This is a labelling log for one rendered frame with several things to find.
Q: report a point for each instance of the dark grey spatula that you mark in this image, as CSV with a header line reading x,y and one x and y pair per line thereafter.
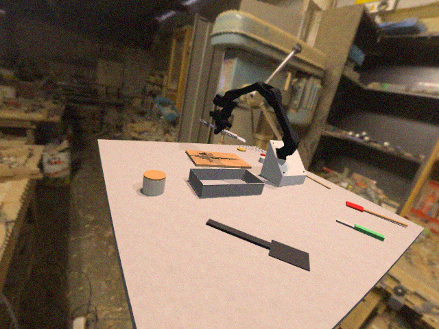
x,y
277,250

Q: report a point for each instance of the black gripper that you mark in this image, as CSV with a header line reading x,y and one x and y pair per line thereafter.
x,y
222,122

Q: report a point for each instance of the wooden board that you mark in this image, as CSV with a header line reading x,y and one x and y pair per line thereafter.
x,y
216,159

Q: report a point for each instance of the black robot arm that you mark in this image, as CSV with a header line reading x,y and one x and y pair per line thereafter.
x,y
273,97

